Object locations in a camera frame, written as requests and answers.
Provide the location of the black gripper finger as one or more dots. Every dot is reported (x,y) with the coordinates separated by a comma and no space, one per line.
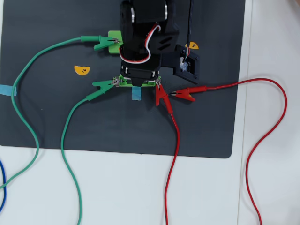
(136,82)

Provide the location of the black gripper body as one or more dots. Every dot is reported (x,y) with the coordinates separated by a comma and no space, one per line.
(139,73)

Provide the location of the white AA battery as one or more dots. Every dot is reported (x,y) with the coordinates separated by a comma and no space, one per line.
(148,81)

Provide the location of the red alligator clip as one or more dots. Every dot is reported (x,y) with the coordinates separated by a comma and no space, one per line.
(161,95)
(185,92)

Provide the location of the green battery holder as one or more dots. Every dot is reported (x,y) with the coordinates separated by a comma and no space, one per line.
(121,83)

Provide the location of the green bulb holder board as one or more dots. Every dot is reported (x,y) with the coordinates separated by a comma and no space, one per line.
(114,50)

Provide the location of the green alligator clip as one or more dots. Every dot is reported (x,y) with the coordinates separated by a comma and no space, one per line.
(100,42)
(103,87)

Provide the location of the blue masking tape strip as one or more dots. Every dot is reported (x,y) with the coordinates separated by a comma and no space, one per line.
(7,90)
(136,93)

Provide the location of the dark grey work mat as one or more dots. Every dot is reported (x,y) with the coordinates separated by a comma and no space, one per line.
(117,129)

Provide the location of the yellow half-round lightning sticker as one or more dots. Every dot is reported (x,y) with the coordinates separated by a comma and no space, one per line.
(80,71)
(194,44)

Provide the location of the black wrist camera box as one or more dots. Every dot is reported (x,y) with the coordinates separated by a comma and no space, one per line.
(189,68)

